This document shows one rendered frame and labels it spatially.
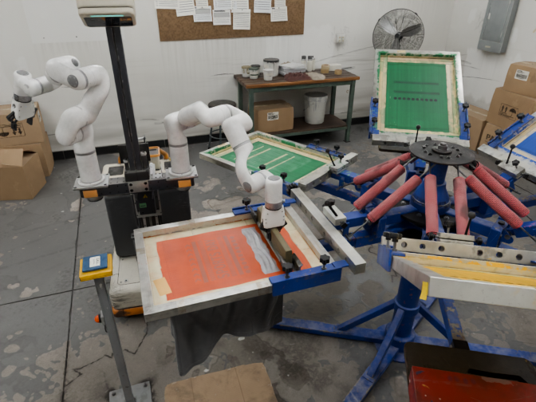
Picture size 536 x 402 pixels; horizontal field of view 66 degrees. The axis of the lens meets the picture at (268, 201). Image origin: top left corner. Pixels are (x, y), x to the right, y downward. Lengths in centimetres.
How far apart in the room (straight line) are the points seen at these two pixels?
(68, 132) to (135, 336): 145
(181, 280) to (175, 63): 394
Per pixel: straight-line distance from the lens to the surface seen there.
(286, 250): 169
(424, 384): 127
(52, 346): 304
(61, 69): 194
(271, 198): 172
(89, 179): 218
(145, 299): 164
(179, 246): 193
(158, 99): 545
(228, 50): 548
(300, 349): 273
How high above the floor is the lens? 206
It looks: 29 degrees down
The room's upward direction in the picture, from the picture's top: straight up
